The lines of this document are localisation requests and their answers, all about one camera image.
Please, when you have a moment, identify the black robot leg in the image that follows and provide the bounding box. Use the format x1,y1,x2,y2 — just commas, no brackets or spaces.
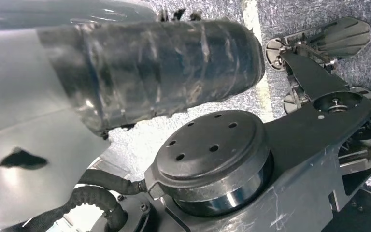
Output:
89,91,371,232

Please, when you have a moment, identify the black braided cable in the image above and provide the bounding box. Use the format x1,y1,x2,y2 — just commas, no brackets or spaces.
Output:
78,169,148,196
0,186,128,232

